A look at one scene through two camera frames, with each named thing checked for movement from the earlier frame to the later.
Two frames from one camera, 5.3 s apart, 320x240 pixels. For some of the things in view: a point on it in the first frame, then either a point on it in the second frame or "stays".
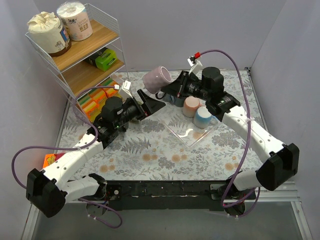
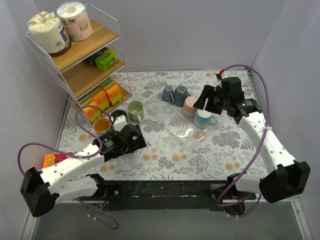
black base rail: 136,195 stays
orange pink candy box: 49,158 stays
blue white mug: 203,118 stays
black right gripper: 180,83 → 213,100
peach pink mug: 190,105 stays
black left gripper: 141,108 → 135,139
